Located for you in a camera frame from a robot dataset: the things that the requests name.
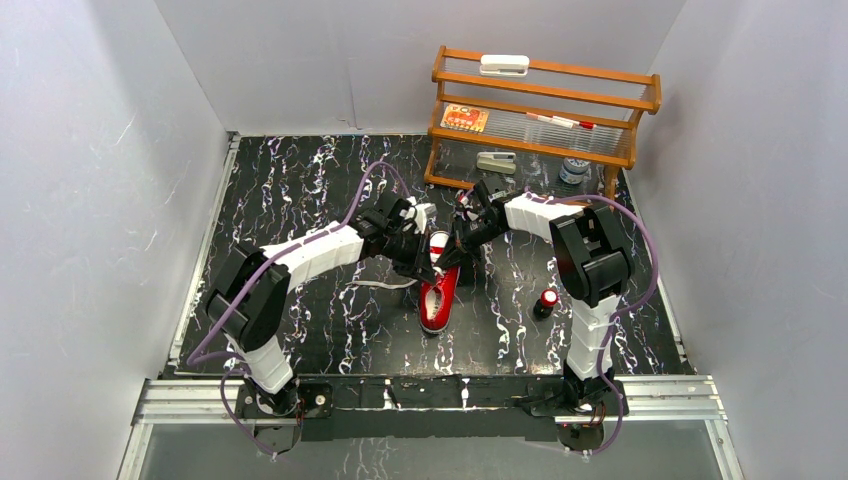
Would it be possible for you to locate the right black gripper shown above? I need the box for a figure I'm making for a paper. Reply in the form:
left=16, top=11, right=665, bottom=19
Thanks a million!
left=434, top=213, right=509, bottom=271

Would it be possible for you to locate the red canvas sneaker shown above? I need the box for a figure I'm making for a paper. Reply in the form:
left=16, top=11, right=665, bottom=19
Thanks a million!
left=419, top=265, right=460, bottom=335

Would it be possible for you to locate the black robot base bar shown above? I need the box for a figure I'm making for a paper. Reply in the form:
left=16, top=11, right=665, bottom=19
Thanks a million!
left=232, top=373, right=630, bottom=448

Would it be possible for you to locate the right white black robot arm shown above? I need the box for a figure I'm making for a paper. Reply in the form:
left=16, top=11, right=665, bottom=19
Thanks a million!
left=436, top=176, right=633, bottom=415

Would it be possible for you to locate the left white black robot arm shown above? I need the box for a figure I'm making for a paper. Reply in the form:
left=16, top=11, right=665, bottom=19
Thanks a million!
left=202, top=192, right=437, bottom=416

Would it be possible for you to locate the white stapler on lower shelf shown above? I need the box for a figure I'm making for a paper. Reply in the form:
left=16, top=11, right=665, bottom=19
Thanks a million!
left=476, top=152, right=517, bottom=175

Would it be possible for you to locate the white stapler on shelf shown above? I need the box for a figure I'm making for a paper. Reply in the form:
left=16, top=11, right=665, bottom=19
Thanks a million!
left=476, top=152, right=517, bottom=175
left=479, top=54, right=530, bottom=78

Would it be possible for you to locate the small red capped bottle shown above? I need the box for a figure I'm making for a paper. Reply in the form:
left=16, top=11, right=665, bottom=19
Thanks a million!
left=533, top=288, right=559, bottom=319

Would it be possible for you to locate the orange patterned card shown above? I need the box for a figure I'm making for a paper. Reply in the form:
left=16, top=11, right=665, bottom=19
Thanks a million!
left=439, top=103, right=489, bottom=133

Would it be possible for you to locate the red white marker pen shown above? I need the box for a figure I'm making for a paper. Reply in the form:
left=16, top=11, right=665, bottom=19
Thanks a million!
left=525, top=112, right=596, bottom=130

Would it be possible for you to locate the white stapler on top shelf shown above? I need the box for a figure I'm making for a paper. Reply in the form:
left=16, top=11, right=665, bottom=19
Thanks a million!
left=479, top=54, right=530, bottom=78

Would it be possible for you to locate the orange wooden shelf rack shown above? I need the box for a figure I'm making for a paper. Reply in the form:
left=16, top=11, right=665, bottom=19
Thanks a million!
left=424, top=46, right=663, bottom=199

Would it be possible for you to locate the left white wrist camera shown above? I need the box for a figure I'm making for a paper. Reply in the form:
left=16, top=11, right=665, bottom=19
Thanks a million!
left=403, top=196, right=437, bottom=234

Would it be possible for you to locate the aluminium frame rail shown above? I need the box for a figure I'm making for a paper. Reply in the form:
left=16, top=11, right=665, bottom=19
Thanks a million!
left=134, top=375, right=728, bottom=424

